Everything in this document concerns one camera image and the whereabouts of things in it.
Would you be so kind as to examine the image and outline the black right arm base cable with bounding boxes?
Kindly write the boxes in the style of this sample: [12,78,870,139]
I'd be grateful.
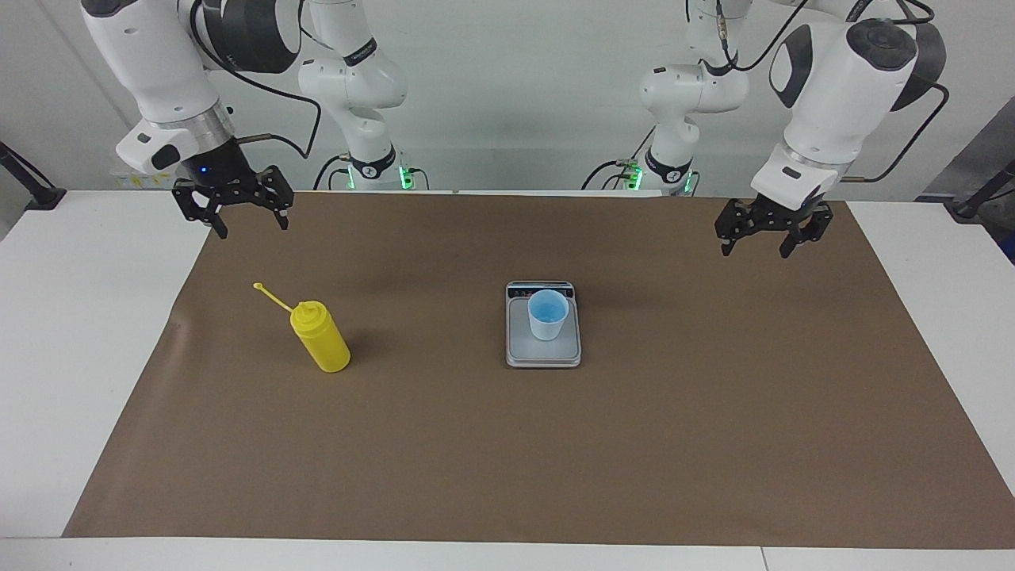
[312,153,354,192]

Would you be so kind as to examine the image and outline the brown paper table mat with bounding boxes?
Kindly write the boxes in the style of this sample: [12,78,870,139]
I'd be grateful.
[62,190,1015,550]

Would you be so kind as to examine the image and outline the yellow squeeze bottle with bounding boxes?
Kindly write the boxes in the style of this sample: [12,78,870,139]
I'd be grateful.
[252,281,351,374]

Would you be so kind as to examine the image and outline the black left arm base cable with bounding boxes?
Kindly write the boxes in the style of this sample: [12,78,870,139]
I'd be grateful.
[581,119,660,192]

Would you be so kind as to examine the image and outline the white socket box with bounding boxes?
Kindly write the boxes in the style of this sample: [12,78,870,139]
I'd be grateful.
[111,163,180,190]

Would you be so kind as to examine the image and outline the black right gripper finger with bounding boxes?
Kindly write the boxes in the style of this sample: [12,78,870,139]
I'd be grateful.
[251,164,295,232]
[172,180,230,241]

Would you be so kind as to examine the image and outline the black clamp stand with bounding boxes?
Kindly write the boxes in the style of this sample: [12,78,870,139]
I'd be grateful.
[950,159,1015,220]
[0,141,67,211]

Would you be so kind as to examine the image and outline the light blue plastic cup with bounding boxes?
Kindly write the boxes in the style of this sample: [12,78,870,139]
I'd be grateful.
[527,289,569,342]

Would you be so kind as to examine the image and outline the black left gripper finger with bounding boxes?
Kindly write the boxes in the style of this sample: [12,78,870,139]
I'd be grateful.
[779,213,834,260]
[713,197,761,258]

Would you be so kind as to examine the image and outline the black arm base cable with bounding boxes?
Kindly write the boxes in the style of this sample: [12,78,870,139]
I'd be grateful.
[581,119,660,192]
[312,153,354,192]

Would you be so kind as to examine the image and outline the silver digital kitchen scale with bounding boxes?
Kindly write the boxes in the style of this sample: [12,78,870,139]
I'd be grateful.
[505,280,582,370]

